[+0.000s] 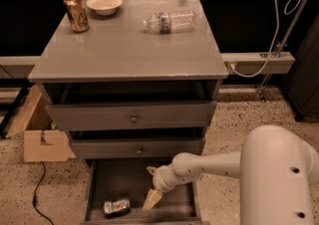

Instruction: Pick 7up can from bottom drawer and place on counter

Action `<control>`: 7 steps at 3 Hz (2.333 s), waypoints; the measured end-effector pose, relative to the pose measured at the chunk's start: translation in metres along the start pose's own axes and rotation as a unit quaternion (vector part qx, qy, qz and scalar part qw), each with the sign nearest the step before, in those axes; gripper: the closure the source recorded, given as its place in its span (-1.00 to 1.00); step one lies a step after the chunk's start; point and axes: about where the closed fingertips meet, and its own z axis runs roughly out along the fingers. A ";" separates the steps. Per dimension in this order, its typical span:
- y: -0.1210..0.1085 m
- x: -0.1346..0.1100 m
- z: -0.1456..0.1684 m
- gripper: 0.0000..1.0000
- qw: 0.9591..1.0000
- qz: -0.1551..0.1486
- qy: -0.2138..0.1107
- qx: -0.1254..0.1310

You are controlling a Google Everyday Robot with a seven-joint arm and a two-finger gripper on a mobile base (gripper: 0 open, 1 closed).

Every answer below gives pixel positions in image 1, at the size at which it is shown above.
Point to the grey middle drawer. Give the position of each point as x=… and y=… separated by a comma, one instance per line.
x=135, y=148

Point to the dark cabinet at right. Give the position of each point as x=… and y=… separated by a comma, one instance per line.
x=302, y=82

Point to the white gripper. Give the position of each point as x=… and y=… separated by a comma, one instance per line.
x=161, y=178

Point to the grey top drawer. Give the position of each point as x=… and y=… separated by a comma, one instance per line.
x=131, y=116

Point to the grey open bottom drawer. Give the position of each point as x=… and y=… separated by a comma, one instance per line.
x=128, y=177

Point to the clear plastic water bottle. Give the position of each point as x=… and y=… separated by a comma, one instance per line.
x=170, y=22

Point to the white bowl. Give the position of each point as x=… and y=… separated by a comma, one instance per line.
x=104, y=7

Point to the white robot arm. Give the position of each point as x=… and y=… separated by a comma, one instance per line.
x=275, y=168

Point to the cardboard box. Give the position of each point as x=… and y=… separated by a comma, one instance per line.
x=41, y=141

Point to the grey metal rail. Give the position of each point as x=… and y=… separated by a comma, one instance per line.
x=253, y=64

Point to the green 7up can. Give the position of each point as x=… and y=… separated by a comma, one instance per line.
x=117, y=207

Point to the gold soda can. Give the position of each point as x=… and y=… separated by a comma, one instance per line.
x=77, y=15

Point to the grey drawer cabinet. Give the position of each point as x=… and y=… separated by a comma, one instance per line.
x=118, y=61

